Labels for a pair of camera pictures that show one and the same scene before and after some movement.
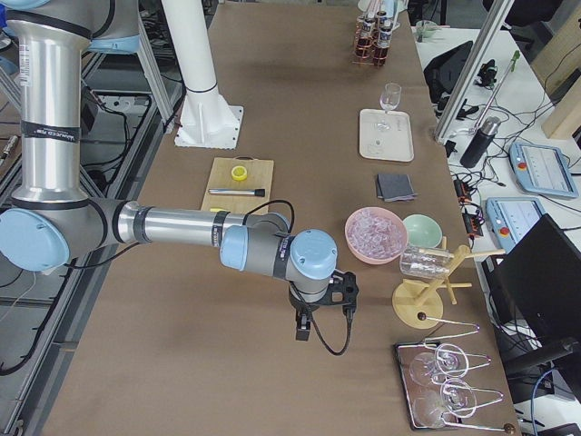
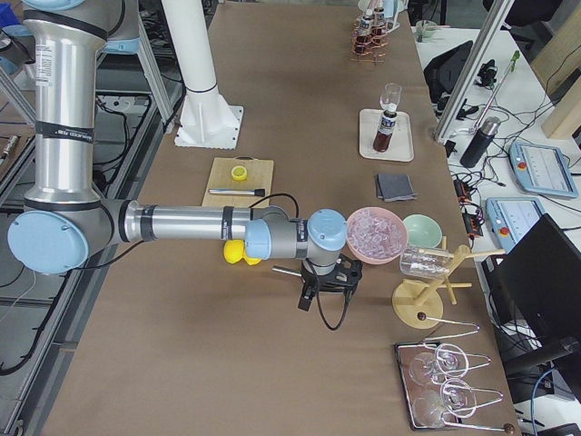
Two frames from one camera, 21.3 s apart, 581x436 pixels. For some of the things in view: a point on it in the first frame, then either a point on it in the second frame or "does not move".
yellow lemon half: x=239 y=173 does not move
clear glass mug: x=425 y=262 does not move
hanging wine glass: x=455 y=397 does not move
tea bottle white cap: x=367 y=24 to x=387 y=126
